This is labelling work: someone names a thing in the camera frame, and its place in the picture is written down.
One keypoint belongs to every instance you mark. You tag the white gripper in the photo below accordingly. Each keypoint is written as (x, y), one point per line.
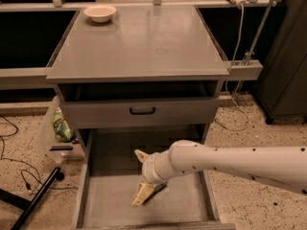
(149, 171)

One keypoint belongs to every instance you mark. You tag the silver redbull can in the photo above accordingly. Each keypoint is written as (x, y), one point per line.
(157, 188)

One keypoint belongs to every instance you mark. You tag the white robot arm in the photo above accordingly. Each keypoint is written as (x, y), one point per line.
(281, 167)

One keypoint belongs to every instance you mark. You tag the open grey middle drawer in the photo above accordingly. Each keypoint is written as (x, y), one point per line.
(109, 179)

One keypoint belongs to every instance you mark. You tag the grey top drawer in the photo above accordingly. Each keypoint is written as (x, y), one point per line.
(81, 115)

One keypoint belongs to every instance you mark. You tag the grey drawer cabinet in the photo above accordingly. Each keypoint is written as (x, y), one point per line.
(143, 53)

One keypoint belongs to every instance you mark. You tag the green snack bag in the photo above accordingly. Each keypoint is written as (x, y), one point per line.
(63, 133)

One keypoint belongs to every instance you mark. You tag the clear plastic bin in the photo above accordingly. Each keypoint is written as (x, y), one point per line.
(46, 140)

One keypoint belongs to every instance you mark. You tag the black metal stand leg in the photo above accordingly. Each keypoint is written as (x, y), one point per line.
(27, 206)

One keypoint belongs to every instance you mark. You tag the dark grey side cabinet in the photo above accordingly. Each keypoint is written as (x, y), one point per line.
(282, 86)

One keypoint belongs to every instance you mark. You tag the white bowl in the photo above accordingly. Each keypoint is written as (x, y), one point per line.
(100, 14)

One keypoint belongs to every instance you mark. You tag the black drawer handle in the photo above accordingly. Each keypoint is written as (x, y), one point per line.
(142, 111)

